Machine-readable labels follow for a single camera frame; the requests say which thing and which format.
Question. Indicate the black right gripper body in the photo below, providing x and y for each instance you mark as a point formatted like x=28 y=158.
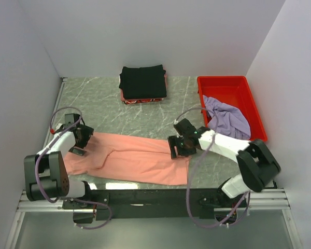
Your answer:
x=173 y=147

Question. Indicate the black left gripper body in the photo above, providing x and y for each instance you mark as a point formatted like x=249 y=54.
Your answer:
x=77 y=150

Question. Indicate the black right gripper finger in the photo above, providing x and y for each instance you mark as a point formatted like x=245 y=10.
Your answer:
x=174 y=152
x=175 y=141

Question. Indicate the salmon pink t shirt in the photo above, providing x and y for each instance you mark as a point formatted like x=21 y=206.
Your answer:
x=129 y=158

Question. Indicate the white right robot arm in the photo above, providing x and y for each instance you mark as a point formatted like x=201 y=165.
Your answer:
x=257 y=165

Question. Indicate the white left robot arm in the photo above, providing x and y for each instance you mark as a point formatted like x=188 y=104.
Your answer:
x=46 y=177

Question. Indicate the lavender t shirt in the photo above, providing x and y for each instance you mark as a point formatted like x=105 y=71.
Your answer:
x=226 y=119

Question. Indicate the pink folded t shirt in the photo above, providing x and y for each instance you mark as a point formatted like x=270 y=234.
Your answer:
x=165 y=78

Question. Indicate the red patterned folded t shirt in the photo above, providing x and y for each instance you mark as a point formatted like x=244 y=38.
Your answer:
x=137 y=101

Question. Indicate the black folded t shirt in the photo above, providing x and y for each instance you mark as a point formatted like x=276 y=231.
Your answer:
x=143 y=82

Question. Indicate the red plastic bin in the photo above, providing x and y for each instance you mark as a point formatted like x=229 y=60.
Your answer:
x=235 y=91

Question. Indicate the aluminium left side rail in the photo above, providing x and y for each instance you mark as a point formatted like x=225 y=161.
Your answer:
x=55 y=104

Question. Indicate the aluminium rail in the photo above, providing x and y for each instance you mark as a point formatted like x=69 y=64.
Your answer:
x=55 y=104
x=269 y=199

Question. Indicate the aluminium front rail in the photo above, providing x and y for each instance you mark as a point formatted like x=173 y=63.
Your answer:
x=269 y=199

